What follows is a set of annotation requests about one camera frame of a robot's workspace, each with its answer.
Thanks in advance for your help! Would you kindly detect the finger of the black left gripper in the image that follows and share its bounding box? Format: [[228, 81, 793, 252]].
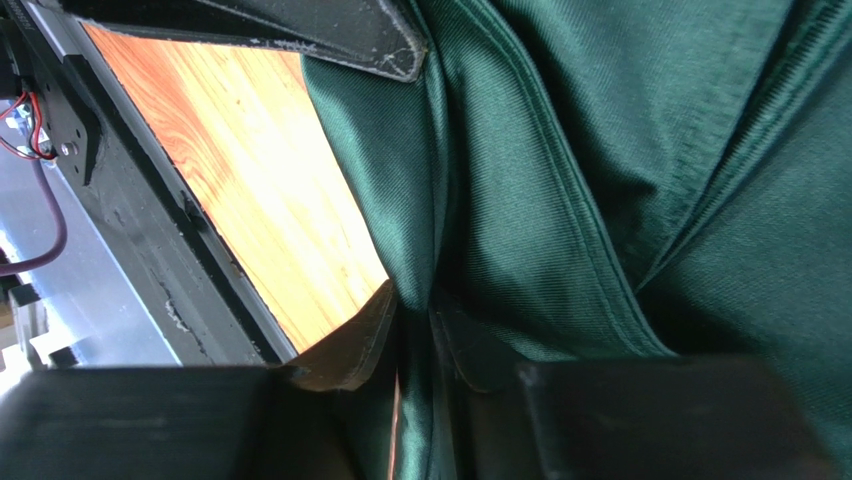
[[56, 0, 427, 83]]

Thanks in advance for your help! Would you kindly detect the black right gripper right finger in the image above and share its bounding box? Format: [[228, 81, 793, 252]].
[[430, 304, 533, 479]]

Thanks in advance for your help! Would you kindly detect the dark green cloth napkin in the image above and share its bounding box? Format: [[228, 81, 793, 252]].
[[303, 1, 851, 479]]

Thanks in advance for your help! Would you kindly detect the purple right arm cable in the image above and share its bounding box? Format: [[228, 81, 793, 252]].
[[0, 156, 70, 278]]

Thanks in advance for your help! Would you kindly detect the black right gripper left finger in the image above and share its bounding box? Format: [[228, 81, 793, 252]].
[[279, 281, 398, 479]]

